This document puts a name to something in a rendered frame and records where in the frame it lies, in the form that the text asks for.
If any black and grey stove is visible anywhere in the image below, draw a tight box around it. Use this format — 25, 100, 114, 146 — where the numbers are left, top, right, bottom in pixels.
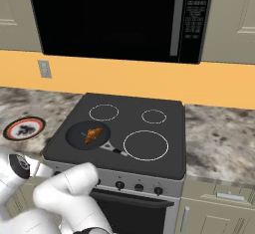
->
42, 92, 186, 234

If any brown croissant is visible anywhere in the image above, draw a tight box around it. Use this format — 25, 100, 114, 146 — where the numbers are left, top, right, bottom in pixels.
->
84, 127, 104, 145

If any black frying pan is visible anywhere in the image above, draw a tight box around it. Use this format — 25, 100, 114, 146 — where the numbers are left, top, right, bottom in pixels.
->
65, 119, 129, 157

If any black microwave oven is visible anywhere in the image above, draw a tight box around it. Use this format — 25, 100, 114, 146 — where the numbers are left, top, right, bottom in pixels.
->
26, 0, 216, 65

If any red white patterned plate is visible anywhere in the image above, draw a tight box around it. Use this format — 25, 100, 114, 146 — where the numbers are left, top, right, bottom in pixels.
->
2, 116, 47, 142

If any black oven door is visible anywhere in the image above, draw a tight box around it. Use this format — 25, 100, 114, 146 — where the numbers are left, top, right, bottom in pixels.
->
89, 188, 174, 234

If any beige drawer front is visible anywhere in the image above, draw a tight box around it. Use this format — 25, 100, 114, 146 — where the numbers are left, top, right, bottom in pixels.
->
180, 177, 255, 207

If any beige base cupboard door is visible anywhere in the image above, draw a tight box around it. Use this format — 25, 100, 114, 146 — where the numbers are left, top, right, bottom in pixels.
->
4, 175, 64, 234
175, 197, 255, 234

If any grey wall socket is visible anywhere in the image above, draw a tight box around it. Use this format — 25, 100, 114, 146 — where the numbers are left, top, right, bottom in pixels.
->
37, 59, 54, 80

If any black oven door handle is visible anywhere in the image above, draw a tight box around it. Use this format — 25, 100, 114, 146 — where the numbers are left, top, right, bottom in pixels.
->
90, 190, 175, 209

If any grey microwave door handle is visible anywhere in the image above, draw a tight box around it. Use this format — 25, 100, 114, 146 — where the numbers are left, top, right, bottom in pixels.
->
169, 0, 186, 58

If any silver cupboard door handle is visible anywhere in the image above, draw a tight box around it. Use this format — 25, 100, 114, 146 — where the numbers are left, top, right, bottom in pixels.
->
178, 205, 191, 234

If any silver drawer handle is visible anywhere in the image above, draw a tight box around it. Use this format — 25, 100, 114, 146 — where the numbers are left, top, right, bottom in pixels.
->
215, 191, 245, 202

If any beige wall cupboard door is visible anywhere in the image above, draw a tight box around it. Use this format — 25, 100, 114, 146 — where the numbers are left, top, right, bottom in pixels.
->
0, 0, 43, 53
201, 0, 255, 66

